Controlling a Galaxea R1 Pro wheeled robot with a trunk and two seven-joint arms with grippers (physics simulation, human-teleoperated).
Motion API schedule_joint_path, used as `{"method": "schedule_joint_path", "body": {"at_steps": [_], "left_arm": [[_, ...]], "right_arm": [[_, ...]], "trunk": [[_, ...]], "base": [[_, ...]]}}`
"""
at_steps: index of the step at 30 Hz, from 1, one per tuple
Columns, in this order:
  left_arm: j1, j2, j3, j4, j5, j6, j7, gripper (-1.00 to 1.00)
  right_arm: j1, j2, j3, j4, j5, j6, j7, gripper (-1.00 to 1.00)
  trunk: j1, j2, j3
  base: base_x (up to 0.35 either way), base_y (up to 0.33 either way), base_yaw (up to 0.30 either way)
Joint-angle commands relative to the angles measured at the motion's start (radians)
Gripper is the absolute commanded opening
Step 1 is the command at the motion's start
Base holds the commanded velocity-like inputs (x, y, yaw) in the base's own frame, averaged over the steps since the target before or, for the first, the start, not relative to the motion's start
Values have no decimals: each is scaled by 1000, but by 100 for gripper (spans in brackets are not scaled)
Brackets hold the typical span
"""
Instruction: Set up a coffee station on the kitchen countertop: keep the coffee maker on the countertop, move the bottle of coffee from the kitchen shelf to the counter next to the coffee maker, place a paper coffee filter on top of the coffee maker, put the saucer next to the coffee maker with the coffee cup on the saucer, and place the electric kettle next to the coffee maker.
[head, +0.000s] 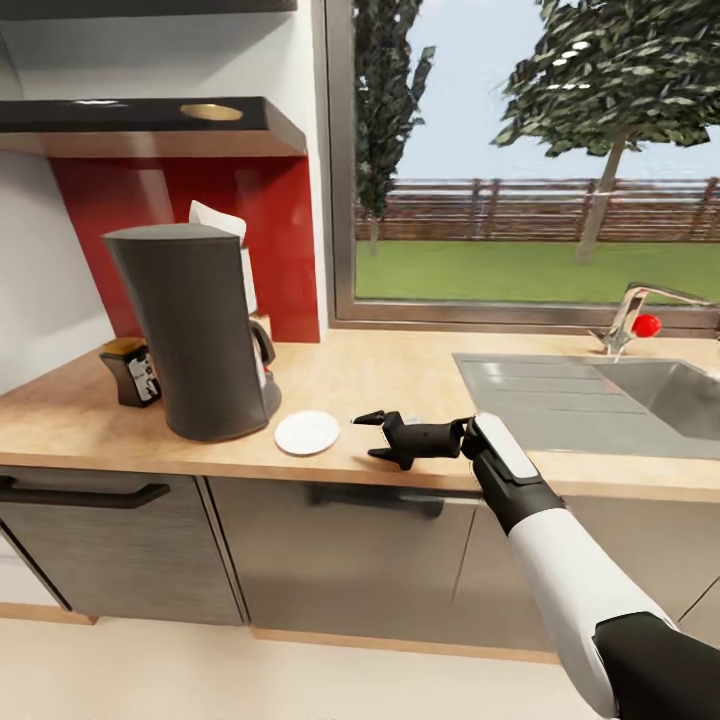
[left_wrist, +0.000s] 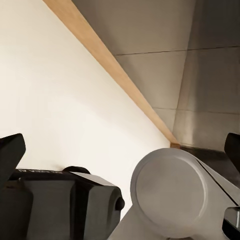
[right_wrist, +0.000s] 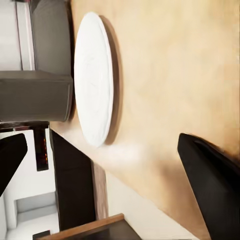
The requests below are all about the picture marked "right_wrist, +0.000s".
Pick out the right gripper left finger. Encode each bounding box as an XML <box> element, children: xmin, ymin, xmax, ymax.
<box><xmin>0</xmin><ymin>133</ymin><xmax>28</xmax><ymax>197</ymax></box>

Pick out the saucer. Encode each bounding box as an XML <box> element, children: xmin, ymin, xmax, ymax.
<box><xmin>74</xmin><ymin>12</ymin><xmax>115</xmax><ymax>149</ymax></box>

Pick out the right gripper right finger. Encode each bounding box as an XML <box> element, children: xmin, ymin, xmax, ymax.
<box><xmin>177</xmin><ymin>133</ymin><xmax>240</xmax><ymax>240</ymax></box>

